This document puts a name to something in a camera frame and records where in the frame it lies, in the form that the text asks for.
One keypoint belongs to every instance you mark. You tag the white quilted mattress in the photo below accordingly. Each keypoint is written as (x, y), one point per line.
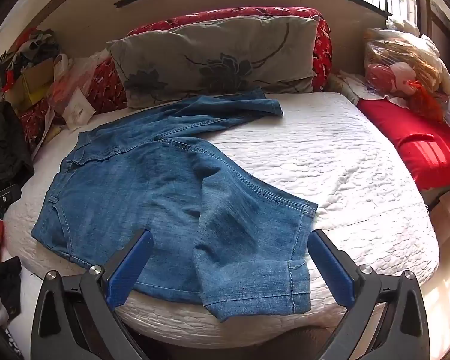
(322, 165)

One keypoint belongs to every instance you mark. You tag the plain red pillow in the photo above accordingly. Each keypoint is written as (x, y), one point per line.
(416, 142)

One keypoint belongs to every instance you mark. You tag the clear plastic bag of clothes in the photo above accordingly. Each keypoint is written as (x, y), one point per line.
(397, 63)

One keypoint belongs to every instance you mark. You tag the blue denim pants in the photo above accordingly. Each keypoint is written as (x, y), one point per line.
(135, 180)

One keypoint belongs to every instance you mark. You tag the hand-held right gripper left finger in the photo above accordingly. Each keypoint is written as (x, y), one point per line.
(129, 266)

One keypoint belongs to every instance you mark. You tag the red floral pillow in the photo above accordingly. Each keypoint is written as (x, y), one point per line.
(247, 13)

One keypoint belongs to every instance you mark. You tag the pile of clothes and boxes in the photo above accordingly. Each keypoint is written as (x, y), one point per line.
(26, 67)

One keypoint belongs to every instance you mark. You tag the red floral cloth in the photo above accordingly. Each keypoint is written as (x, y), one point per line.
(33, 123)

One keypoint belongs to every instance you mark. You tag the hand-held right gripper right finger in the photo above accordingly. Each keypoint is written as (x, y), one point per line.
(330, 266)

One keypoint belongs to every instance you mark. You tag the grey floral pillow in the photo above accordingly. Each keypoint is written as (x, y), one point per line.
(217, 52)

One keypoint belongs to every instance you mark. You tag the white paper packet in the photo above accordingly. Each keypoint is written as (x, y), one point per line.
(78, 108)

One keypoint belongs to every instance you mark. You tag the black cloth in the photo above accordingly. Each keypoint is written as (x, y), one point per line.
(3, 142)

